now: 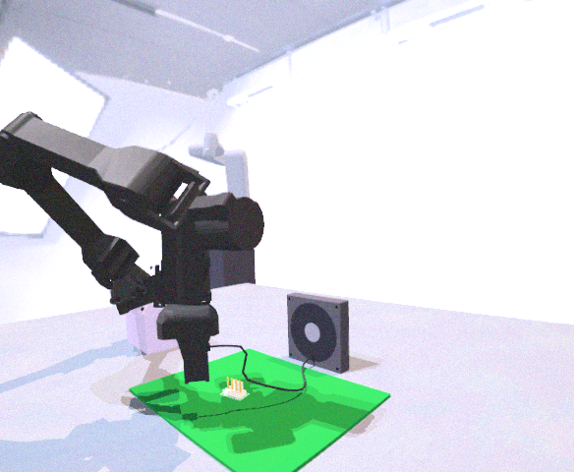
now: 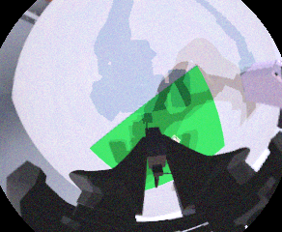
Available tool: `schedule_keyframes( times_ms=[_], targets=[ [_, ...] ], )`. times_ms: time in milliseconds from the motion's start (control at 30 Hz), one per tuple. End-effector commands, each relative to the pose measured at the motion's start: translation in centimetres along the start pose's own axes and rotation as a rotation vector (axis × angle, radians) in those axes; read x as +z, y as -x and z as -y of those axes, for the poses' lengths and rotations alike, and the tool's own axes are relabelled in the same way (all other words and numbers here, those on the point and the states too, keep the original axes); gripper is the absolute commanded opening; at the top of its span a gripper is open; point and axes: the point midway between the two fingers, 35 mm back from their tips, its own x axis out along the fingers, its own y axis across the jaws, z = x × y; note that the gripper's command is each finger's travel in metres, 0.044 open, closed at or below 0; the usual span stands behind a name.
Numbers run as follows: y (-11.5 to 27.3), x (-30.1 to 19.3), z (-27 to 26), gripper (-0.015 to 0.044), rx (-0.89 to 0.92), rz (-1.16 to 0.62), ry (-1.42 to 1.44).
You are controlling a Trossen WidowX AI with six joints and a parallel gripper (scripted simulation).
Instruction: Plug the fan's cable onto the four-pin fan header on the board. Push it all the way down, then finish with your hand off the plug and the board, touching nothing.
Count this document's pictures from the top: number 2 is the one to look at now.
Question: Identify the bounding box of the green circuit board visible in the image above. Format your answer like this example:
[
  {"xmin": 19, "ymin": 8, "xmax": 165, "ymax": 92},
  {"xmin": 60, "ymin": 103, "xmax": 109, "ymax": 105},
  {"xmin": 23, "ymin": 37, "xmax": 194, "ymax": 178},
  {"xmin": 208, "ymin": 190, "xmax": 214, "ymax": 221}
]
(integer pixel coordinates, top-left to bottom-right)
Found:
[{"xmin": 90, "ymin": 66, "xmax": 225, "ymax": 169}]

